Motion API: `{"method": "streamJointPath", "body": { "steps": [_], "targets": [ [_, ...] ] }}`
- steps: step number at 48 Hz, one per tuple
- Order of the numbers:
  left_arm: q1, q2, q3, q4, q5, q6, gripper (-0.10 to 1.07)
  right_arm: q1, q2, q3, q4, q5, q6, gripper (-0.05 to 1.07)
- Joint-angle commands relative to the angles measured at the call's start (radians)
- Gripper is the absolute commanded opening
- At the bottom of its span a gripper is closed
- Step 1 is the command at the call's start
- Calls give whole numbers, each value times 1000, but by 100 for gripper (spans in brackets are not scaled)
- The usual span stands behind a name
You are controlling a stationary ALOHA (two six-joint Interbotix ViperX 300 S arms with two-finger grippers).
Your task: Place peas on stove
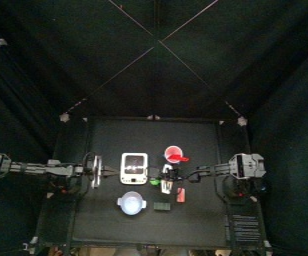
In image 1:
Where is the white toy stove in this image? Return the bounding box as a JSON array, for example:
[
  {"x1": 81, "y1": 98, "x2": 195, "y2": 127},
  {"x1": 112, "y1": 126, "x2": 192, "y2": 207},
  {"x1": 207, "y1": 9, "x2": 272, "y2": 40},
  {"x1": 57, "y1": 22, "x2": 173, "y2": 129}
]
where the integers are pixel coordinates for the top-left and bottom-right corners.
[{"x1": 120, "y1": 152, "x2": 151, "y2": 186}]

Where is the red toy pot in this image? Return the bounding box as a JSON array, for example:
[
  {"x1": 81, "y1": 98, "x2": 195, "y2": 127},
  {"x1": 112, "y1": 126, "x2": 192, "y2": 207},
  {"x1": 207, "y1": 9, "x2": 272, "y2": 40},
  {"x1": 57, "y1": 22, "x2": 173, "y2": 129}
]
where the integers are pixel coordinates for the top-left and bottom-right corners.
[{"x1": 164, "y1": 144, "x2": 192, "y2": 165}]

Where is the small red toy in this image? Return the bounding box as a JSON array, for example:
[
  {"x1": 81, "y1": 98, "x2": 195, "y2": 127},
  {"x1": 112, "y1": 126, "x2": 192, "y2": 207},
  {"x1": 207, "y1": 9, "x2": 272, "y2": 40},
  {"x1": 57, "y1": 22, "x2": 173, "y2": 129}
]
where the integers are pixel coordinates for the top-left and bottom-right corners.
[{"x1": 176, "y1": 187, "x2": 188, "y2": 204}]

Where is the dark green block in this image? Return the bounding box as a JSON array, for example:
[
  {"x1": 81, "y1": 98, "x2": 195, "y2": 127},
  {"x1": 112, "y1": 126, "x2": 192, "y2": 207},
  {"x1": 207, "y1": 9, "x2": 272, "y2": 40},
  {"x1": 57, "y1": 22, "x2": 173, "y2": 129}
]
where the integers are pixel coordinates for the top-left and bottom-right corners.
[{"x1": 153, "y1": 201, "x2": 173, "y2": 212}]

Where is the pale blue bowl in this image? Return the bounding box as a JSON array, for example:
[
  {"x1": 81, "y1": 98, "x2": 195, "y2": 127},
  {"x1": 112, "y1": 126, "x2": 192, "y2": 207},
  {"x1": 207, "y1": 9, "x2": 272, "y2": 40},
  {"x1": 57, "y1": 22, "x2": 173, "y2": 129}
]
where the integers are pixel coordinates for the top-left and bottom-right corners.
[{"x1": 116, "y1": 190, "x2": 149, "y2": 217}]

